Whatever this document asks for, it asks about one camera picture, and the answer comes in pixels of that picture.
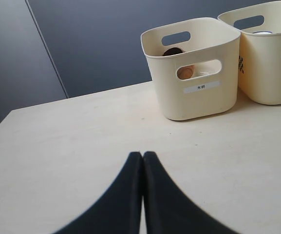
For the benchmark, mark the cream bin middle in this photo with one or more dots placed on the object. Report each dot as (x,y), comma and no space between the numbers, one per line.
(259,55)

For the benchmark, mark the brown wooden cup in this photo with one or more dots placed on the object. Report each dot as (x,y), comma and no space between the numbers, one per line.
(183,73)

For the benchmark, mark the cream bin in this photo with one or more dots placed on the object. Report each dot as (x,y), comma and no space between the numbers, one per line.
(259,55)
(209,44)

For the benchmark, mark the white paper cup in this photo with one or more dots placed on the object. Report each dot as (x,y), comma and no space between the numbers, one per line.
(263,32)

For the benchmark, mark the cream bin left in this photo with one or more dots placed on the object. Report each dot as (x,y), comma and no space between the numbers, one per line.
(209,44)

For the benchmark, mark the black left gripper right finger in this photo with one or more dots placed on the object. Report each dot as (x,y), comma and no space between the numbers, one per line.
(168,210)

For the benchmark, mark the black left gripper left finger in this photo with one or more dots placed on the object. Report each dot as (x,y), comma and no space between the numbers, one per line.
(118,210)

